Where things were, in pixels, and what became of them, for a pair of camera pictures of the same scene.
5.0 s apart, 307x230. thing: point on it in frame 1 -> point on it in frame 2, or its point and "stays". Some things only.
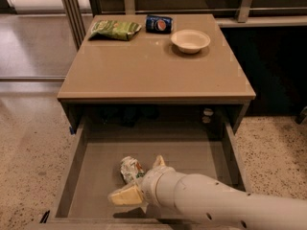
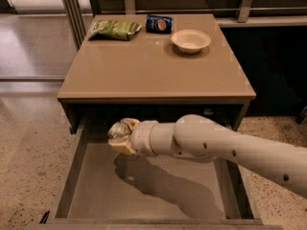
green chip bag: x=113 y=30 stays
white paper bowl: x=190 y=40 stays
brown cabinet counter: x=148 y=80 stays
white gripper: x=153 y=183 -> x=141 y=138
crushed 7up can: x=130 y=169 -> x=118 y=131
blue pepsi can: x=158 y=24 stays
